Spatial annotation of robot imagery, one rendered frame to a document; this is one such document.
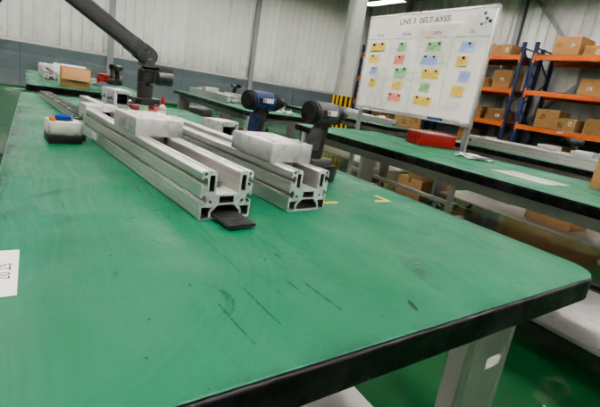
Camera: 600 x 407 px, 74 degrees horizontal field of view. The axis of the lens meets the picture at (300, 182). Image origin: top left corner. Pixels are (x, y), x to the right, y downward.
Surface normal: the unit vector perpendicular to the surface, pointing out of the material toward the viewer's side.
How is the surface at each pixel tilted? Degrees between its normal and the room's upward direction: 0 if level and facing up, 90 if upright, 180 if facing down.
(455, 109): 90
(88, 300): 0
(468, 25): 90
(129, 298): 0
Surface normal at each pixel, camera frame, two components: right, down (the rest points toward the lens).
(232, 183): -0.76, 0.03
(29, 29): 0.54, 0.26
